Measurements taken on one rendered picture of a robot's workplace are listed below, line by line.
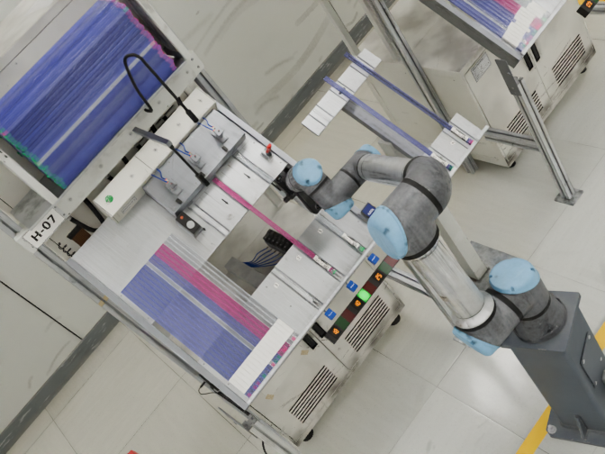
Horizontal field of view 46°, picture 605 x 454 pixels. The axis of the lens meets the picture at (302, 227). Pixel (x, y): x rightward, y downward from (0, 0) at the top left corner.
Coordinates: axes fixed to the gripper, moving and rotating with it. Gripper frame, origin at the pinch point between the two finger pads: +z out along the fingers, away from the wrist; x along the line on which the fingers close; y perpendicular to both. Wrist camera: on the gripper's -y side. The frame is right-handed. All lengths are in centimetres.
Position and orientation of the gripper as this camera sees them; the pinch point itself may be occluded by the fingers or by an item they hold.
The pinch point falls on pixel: (289, 194)
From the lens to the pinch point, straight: 227.3
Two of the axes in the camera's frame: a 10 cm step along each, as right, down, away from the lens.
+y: -7.6, -6.5, -1.0
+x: -6.2, 7.6, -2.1
